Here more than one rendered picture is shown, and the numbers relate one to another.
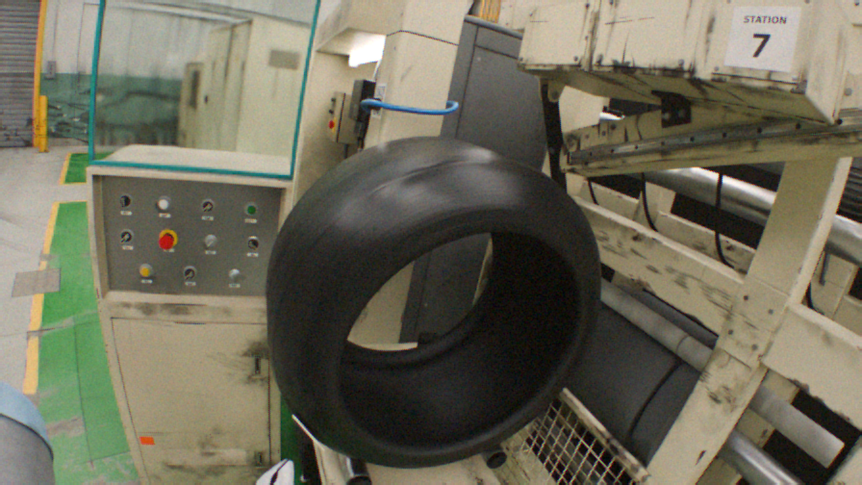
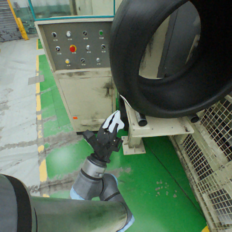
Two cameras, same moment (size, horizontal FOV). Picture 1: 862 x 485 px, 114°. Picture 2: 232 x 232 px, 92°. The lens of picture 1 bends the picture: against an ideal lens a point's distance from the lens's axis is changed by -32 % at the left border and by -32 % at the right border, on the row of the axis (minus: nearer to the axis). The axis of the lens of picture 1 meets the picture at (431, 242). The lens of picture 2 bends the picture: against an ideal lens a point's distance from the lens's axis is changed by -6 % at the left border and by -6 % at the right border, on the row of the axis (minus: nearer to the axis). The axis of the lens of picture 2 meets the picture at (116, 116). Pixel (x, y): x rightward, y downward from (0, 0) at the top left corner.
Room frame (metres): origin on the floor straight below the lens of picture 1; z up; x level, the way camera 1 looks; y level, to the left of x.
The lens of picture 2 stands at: (0.05, 0.02, 1.34)
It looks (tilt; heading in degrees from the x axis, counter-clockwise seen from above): 45 degrees down; 21
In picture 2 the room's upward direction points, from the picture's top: straight up
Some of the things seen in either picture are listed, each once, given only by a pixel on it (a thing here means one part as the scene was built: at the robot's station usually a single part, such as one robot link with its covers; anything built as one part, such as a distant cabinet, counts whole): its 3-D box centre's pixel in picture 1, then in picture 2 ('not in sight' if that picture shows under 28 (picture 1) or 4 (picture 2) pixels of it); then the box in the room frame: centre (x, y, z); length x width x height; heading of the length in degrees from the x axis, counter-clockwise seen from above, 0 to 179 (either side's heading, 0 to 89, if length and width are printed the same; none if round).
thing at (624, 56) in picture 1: (669, 55); not in sight; (0.70, -0.34, 1.71); 0.61 x 0.25 x 0.15; 25
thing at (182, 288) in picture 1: (199, 342); (89, 86); (1.06, 0.72, 0.63); 0.56 x 0.41 x 1.27; 115
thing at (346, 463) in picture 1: (340, 419); (136, 102); (0.62, 0.11, 0.90); 0.35 x 0.05 x 0.05; 25
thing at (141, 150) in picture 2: not in sight; (133, 143); (0.91, 0.11, 0.02); 0.27 x 0.27 x 0.04; 25
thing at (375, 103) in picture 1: (407, 107); not in sight; (0.91, 0.11, 1.51); 0.19 x 0.19 x 0.06; 25
